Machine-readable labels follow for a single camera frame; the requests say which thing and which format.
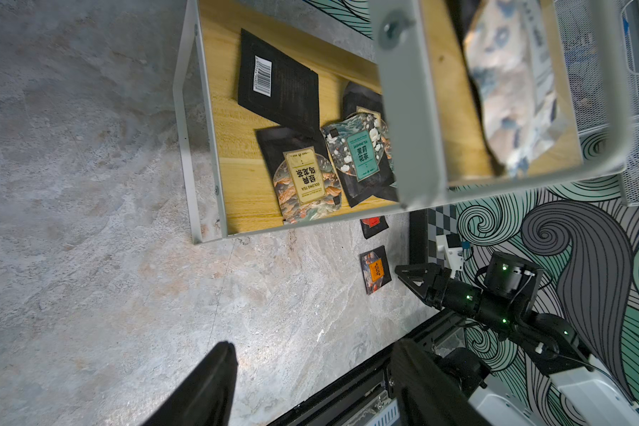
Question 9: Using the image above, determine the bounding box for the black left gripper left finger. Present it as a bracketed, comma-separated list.
[144, 341, 238, 426]

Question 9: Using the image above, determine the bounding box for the white metal wooden shelf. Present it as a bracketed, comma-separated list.
[172, 0, 635, 245]

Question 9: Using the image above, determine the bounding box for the black barcode tea bag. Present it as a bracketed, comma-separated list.
[237, 29, 320, 136]

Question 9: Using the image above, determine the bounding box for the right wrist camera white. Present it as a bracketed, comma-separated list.
[436, 234, 471, 279]

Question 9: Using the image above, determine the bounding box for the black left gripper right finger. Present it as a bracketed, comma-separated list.
[390, 339, 488, 426]

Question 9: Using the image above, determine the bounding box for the yellow label tea bag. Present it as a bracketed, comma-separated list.
[256, 127, 343, 225]

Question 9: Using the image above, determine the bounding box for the green label tea bag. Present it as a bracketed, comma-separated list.
[321, 110, 395, 208]

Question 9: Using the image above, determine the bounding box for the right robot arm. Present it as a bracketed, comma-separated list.
[395, 252, 639, 425]

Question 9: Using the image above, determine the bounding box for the orange label tea bag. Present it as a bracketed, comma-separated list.
[360, 246, 392, 295]

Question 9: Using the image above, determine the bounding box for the black chessboard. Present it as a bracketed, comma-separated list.
[408, 204, 458, 267]

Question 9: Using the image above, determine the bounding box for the black wire mesh basket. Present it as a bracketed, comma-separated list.
[554, 1, 639, 207]

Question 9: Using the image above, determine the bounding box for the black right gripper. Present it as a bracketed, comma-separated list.
[395, 263, 482, 317]

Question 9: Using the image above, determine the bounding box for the red tea bag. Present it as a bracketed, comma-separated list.
[360, 216, 389, 240]

